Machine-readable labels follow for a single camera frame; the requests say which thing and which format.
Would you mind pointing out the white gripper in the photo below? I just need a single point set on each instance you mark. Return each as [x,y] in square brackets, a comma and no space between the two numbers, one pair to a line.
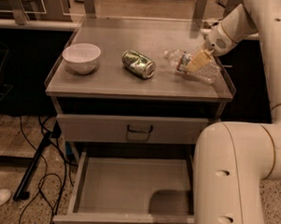
[216,42]

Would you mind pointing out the clear plastic water bottle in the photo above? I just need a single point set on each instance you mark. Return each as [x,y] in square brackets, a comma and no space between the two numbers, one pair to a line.
[179,60]

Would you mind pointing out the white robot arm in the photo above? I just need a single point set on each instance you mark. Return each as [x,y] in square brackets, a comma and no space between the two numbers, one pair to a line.
[232,158]

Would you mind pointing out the grey metal drawer cabinet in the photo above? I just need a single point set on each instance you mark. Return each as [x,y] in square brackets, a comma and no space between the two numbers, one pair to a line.
[114,90]

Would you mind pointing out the grey top drawer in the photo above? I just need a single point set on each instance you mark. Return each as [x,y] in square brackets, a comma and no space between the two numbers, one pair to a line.
[113,129]

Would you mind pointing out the open grey middle drawer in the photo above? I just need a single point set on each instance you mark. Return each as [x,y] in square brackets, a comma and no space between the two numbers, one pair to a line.
[129,191]

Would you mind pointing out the crushed green soda can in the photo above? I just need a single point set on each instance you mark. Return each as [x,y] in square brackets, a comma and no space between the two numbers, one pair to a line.
[138,64]

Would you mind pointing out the white ceramic bowl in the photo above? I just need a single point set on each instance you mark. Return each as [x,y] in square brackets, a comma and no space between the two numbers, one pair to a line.
[82,58]

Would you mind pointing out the black metal stand leg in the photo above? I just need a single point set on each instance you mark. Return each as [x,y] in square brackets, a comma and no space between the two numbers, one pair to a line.
[21,191]

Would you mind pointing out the black drawer handle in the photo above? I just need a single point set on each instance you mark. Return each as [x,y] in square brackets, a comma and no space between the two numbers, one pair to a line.
[131,129]

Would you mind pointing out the white counter rail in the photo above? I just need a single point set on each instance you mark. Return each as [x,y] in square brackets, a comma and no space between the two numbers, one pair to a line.
[116,27]

